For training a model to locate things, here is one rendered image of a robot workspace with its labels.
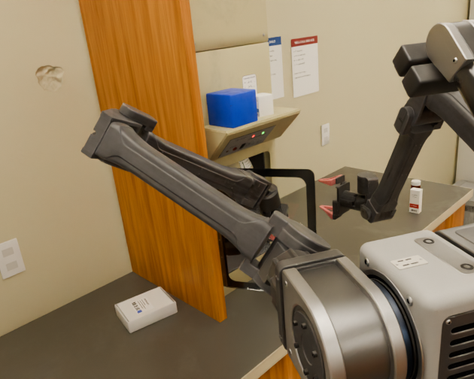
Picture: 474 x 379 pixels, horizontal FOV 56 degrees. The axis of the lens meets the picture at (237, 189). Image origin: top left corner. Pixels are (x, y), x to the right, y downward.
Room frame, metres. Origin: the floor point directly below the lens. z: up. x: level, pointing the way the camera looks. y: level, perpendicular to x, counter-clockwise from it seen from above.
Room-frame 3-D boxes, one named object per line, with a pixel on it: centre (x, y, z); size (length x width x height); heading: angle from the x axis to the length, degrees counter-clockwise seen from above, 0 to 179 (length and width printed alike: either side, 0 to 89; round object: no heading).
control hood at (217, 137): (1.31, -0.06, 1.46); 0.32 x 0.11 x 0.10; 133
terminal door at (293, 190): (1.19, -0.07, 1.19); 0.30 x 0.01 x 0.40; 70
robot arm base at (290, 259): (0.50, -0.07, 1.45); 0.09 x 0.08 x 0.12; 102
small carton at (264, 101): (1.34, -0.10, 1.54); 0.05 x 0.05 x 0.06; 28
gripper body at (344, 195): (1.35, -0.36, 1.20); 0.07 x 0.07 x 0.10; 43
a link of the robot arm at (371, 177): (1.28, -0.41, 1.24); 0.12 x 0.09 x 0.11; 12
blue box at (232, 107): (1.26, -0.01, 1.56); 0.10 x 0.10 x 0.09; 43
